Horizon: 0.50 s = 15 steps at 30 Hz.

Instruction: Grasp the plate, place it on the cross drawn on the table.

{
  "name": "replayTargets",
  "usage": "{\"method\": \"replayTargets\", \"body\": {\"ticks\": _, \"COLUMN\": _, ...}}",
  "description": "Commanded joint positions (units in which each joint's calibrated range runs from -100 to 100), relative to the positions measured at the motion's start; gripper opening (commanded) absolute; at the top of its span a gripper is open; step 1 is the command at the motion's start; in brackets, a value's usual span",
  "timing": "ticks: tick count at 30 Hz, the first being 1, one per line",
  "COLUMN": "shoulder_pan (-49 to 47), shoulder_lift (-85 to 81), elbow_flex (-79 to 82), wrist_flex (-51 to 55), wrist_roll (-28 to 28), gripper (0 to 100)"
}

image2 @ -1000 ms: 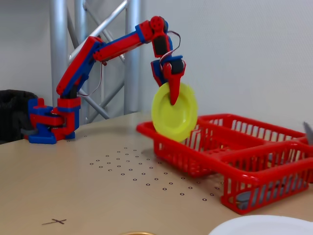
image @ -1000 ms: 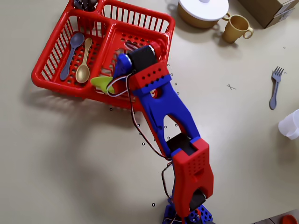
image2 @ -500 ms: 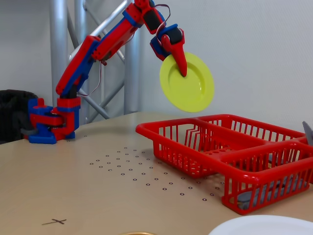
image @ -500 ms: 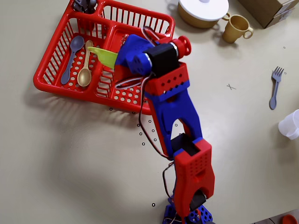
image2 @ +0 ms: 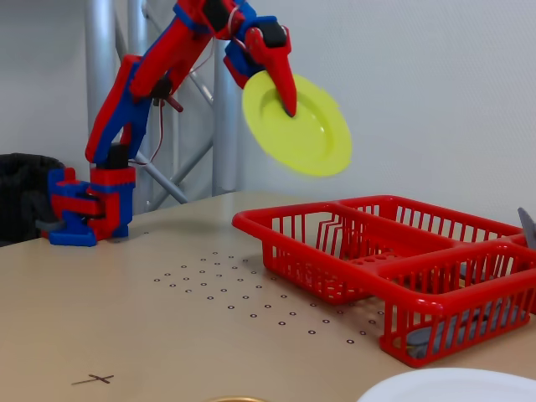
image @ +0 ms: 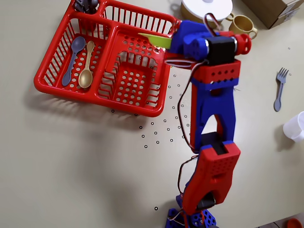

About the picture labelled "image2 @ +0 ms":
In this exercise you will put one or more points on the gold plastic cup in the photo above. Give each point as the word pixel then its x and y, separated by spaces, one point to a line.
pixel 236 400

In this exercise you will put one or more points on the lime green plastic plate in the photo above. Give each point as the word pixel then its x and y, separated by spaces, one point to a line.
pixel 305 138

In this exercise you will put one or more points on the black bin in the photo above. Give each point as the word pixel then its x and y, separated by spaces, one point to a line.
pixel 21 188

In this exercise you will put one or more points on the grey plastic knife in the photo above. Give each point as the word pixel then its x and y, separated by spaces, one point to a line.
pixel 528 230

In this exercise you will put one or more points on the grey plastic utensil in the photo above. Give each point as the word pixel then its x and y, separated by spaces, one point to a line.
pixel 419 340

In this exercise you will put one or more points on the blue gripper black motor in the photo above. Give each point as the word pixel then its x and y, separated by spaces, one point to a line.
pixel 265 49

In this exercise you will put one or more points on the red plastic dish rack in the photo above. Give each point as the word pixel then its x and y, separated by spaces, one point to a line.
pixel 439 299

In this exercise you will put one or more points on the white plate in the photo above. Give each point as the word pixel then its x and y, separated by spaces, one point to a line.
pixel 452 389

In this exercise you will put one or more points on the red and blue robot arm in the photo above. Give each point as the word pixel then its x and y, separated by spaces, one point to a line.
pixel 167 54

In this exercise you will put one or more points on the silver metal truss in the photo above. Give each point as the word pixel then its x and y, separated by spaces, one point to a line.
pixel 226 167

